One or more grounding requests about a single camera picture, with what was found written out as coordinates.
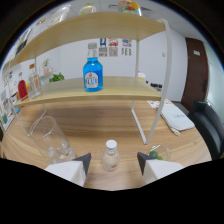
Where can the green potted plant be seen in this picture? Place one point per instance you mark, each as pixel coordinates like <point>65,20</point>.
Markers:
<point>57,78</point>

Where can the blue yellow wall poster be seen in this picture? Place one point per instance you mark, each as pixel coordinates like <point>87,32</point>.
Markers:
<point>103,46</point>

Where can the two-tier wooden shelf rack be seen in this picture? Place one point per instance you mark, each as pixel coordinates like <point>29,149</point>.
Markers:
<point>100,28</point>

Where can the red white wall poster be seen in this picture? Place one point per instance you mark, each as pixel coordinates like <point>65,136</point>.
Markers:
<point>113,46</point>

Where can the blue liquid glass bottle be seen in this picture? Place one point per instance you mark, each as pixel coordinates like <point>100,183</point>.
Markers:
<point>93,75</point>

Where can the glass jar with limes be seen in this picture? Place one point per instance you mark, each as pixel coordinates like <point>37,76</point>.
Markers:
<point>158,154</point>

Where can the clear bottle with orange cap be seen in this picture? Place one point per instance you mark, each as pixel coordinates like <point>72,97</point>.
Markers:
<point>34,85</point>

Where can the clear bottle with white cap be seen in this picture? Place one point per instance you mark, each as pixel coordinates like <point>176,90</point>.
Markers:
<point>111,160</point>

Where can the white colourful wall poster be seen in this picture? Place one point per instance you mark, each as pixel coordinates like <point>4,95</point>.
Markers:
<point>127,46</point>

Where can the printed paper sheet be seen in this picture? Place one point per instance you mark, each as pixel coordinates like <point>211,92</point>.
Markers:
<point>155,103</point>

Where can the white cloth bag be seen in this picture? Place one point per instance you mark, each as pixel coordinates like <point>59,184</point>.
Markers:
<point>178,118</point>

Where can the clear drinking glass with ice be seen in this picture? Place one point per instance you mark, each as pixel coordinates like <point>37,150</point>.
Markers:
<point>55,143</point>

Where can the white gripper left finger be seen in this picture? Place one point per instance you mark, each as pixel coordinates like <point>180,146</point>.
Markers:
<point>68,170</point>

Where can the black chair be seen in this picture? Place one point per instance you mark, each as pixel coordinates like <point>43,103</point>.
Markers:
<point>208,128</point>

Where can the red liquid glass bottle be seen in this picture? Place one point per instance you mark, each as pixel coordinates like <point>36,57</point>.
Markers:
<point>22,89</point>

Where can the white green shelf ornament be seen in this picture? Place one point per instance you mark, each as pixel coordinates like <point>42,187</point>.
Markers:
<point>46,66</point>

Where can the wooden wall shelf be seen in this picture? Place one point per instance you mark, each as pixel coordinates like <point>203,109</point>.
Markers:
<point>48,74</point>

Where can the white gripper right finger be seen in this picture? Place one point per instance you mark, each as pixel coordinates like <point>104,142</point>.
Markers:
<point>158,168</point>

